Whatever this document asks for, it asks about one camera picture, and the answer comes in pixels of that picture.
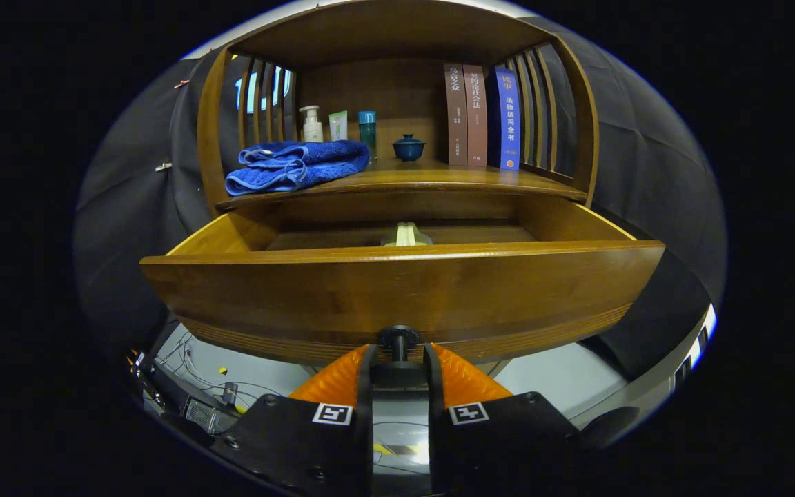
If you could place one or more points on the folded blue towel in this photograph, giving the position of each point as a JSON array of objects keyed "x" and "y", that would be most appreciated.
[{"x": 301, "y": 166}]

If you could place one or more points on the wooden countertop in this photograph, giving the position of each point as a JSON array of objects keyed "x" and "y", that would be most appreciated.
[{"x": 425, "y": 178}]

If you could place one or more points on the white pump bottle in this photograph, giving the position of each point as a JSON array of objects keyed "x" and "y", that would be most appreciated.
[{"x": 312, "y": 128}]

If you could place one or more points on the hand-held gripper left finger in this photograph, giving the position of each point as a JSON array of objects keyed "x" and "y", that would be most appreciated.
[{"x": 366, "y": 428}]

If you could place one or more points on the reddish brown book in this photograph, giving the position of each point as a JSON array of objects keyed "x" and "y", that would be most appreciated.
[{"x": 476, "y": 117}]

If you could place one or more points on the blue book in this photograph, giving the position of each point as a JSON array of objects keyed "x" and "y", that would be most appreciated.
[{"x": 508, "y": 124}]

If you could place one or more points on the teal glass bottle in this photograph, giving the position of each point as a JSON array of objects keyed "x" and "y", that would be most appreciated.
[{"x": 368, "y": 131}]

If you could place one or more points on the black electronic box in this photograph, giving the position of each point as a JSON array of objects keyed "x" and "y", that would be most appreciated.
[{"x": 205, "y": 416}]

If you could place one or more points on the brown wooden drawer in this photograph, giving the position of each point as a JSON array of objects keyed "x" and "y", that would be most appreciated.
[{"x": 397, "y": 290}]

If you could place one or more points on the dark brown book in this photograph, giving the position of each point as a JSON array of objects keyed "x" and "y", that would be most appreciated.
[{"x": 456, "y": 117}]

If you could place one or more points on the brown wooden cabinet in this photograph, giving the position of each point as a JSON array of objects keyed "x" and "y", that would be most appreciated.
[{"x": 384, "y": 90}]

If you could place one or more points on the dark blue lidded teacup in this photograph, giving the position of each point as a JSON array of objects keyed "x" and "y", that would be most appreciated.
[{"x": 408, "y": 148}]

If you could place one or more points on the white and green tube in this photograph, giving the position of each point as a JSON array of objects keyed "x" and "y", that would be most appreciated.
[{"x": 338, "y": 128}]

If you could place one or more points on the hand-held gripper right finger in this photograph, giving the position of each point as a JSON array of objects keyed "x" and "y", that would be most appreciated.
[{"x": 435, "y": 428}]

